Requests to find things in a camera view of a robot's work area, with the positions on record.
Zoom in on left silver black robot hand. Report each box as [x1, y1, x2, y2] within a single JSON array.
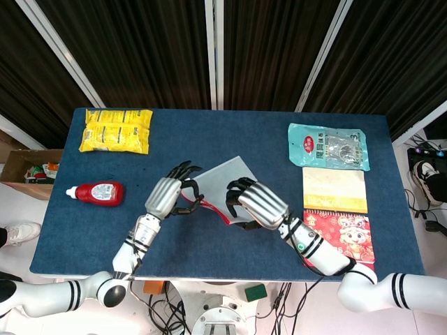
[[144, 160, 205, 221]]

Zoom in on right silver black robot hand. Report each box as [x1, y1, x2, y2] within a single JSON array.
[[225, 177, 290, 232]]

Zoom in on grey zip bag red trim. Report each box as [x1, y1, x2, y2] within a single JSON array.
[[180, 156, 260, 228]]

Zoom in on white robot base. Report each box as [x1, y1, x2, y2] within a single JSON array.
[[167, 280, 261, 335]]

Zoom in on red ketchup squeeze bottle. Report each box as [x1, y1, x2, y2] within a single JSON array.
[[65, 181, 125, 208]]

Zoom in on cream yellow box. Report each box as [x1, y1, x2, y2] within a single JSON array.
[[302, 166, 369, 214]]

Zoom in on blue felt table cover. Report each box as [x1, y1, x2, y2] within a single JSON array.
[[29, 107, 425, 282]]

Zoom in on yellow snack package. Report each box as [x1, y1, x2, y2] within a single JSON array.
[[78, 108, 154, 155]]

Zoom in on teal snack pouch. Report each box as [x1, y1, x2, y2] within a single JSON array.
[[287, 122, 371, 172]]

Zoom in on orange small box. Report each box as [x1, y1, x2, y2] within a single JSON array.
[[143, 281, 166, 296]]

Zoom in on red spiral cartoon calendar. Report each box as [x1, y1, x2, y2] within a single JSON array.
[[302, 208, 376, 271]]

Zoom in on colourful snack packets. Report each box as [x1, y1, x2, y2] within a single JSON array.
[[23, 161, 59, 185]]

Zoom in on black pleated curtain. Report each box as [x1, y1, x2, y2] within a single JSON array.
[[303, 0, 447, 141], [0, 0, 94, 149], [34, 0, 212, 110], [223, 0, 345, 112]]

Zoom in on brown cardboard box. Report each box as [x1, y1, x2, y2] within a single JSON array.
[[0, 149, 64, 202]]

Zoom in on black and white sneaker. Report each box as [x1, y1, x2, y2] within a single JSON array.
[[411, 161, 447, 207]]

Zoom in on black power strip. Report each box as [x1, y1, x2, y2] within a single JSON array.
[[406, 144, 447, 163]]

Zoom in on black cable bundle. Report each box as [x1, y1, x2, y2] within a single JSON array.
[[132, 281, 192, 335], [256, 277, 324, 335]]

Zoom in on white frame post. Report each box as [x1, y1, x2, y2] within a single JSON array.
[[204, 0, 225, 111], [15, 0, 106, 109], [295, 0, 354, 112]]

